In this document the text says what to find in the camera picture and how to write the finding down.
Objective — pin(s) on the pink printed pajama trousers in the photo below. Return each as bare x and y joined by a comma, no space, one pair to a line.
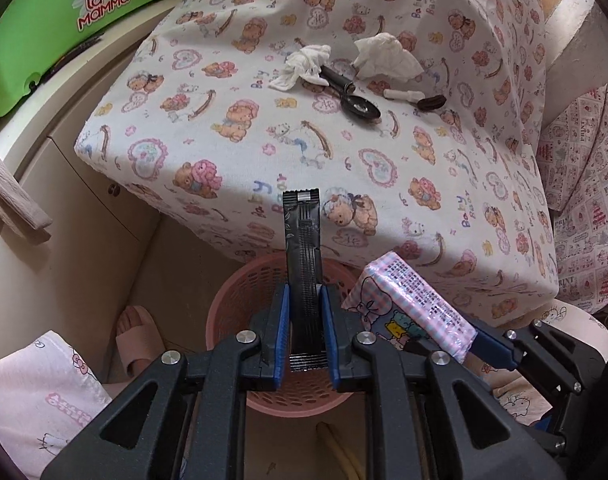
29,400

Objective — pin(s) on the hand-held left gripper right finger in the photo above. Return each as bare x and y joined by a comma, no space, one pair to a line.
330,330

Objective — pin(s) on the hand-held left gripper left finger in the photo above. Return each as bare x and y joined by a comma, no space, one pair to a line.
280,330

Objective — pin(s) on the pink checked tissue packet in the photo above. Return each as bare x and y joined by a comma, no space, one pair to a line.
414,300

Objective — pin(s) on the pink slipper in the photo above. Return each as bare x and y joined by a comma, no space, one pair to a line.
144,350

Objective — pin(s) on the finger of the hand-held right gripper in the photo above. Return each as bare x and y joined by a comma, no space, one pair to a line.
491,347
554,425

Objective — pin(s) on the bear print tablecloth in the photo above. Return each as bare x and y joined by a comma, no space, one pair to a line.
234,160

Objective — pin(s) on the black sachet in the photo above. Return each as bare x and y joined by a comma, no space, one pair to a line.
301,260

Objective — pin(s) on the pink plastic basket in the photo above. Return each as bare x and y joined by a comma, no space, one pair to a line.
244,280

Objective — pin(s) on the pink patchwork print cloth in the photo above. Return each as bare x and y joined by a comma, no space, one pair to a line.
584,185

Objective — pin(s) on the small white tube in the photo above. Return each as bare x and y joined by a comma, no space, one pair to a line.
401,95

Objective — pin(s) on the black spoon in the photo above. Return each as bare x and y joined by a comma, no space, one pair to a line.
361,107

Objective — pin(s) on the green plastic storage box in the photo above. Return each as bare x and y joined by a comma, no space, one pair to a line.
44,20

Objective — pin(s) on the cabinet knob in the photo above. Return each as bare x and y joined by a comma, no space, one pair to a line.
113,189

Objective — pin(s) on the white tissue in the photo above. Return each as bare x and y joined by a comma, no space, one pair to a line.
304,62
384,55

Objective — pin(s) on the cream cabinet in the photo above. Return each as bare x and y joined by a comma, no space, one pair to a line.
74,240

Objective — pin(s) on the beige ribbed cloth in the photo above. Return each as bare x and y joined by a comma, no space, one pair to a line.
14,195

